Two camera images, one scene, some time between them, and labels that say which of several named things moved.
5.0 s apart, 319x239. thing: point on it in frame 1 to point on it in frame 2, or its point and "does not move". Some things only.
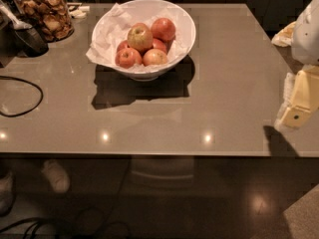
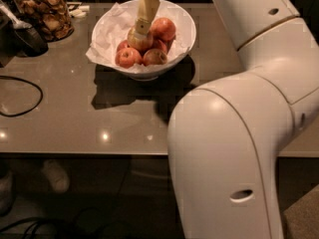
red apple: x=162 y=29 does not move
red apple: x=128 y=58 does not move
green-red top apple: x=140 y=37 does not move
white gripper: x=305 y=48 to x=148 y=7
